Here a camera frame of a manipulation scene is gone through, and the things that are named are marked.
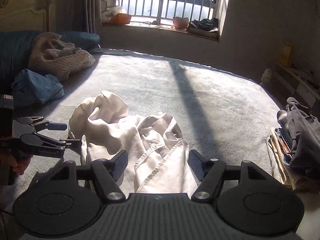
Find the grey bed blanket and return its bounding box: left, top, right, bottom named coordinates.
left=15, top=49, right=279, bottom=174

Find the pink checkered blanket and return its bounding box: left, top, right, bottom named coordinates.
left=28, top=33, right=95, bottom=82

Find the orange bag on sill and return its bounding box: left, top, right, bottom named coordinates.
left=108, top=13, right=131, bottom=25

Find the white plastic bag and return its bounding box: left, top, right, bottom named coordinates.
left=101, top=5, right=127, bottom=24

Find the box with dark clothes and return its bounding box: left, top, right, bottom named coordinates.
left=187, top=18, right=220, bottom=40

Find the light blue folded garment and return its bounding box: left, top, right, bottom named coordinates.
left=11, top=69, right=65, bottom=108

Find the teal blue pillow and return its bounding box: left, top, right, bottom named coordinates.
left=1, top=30, right=100, bottom=82

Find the low white shelf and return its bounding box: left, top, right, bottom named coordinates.
left=273, top=61, right=319, bottom=109

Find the yellow box on shelf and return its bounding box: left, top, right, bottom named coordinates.
left=277, top=42, right=293, bottom=68

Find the round white patterned object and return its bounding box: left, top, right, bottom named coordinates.
left=261, top=68, right=273, bottom=83

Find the left human hand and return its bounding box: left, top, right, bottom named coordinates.
left=1, top=151, right=33, bottom=176

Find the white button shirt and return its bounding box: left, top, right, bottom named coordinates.
left=69, top=90, right=197, bottom=196

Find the grey curtain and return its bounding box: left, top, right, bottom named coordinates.
left=47, top=0, right=102, bottom=35

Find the pink bag on sill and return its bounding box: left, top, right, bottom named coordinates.
left=173, top=16, right=189, bottom=30

